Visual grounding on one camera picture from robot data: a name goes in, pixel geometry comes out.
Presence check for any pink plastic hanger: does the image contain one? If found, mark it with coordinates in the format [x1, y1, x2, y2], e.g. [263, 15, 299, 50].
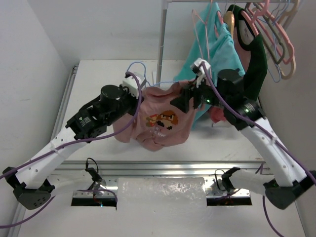
[240, 0, 296, 65]

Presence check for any white clothes rack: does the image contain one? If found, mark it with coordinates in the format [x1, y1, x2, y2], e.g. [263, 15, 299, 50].
[151, 0, 297, 82]

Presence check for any white foam sheet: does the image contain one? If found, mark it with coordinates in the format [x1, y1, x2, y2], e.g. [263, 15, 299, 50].
[118, 177, 206, 209]

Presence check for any aluminium rail frame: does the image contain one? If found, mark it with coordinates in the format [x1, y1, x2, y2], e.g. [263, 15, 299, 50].
[7, 63, 294, 237]

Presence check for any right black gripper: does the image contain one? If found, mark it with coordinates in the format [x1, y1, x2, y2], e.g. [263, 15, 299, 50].
[171, 75, 230, 114]

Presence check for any beige plastic hanger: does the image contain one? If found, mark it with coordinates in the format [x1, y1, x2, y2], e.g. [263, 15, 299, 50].
[251, 0, 301, 80]

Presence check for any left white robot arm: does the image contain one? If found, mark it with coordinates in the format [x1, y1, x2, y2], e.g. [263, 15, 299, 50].
[2, 85, 142, 210]

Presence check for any dark green pink shirt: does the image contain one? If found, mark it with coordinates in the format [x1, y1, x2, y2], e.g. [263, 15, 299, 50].
[228, 5, 268, 101]

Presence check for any teal t shirt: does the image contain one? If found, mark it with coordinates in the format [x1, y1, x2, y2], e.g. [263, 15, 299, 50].
[173, 2, 246, 130]

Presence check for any pink wire hanger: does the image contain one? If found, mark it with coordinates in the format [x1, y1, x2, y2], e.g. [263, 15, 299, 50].
[191, 0, 213, 62]

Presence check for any coral red garment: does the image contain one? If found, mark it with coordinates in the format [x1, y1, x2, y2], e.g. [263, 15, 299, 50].
[209, 107, 227, 123]

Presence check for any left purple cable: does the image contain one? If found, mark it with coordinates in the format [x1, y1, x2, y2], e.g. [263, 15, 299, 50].
[0, 71, 144, 228]

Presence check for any purple cable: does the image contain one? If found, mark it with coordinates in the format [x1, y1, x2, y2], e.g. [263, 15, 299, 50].
[0, 71, 144, 228]
[201, 61, 316, 237]

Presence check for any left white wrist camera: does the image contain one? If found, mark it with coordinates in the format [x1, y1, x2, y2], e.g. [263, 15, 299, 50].
[122, 72, 146, 99]

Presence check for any blue wire hanger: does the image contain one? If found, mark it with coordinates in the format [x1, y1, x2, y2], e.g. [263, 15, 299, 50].
[126, 61, 175, 86]
[268, 0, 292, 83]

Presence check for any pink printed t shirt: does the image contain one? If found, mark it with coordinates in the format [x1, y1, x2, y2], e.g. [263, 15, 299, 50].
[115, 80, 198, 152]

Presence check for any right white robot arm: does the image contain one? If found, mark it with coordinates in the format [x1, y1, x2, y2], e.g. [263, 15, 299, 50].
[170, 67, 316, 210]

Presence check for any wooden hanger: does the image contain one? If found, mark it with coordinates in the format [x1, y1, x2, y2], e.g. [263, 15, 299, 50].
[223, 11, 235, 37]

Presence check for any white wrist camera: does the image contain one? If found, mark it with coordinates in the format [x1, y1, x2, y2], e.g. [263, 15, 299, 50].
[190, 58, 211, 87]
[122, 72, 146, 99]

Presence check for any grey plastic hanger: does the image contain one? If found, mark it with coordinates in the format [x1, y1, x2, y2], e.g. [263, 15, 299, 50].
[258, 15, 285, 65]

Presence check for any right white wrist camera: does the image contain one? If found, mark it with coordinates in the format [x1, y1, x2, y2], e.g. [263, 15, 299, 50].
[190, 58, 211, 87]

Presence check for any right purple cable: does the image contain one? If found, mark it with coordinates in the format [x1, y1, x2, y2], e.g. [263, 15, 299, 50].
[201, 61, 316, 237]

